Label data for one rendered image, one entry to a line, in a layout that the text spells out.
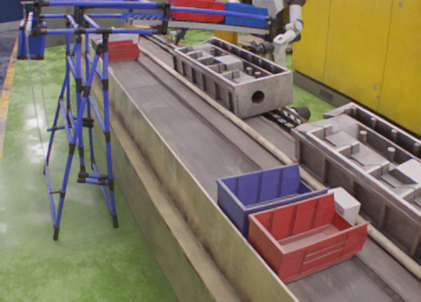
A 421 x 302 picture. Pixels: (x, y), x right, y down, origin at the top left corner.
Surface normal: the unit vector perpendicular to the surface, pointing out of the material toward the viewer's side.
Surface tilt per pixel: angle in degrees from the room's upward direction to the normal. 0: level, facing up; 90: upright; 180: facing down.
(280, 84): 90
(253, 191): 88
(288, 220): 88
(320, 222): 88
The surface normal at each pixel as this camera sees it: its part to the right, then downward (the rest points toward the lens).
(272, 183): 0.40, 0.39
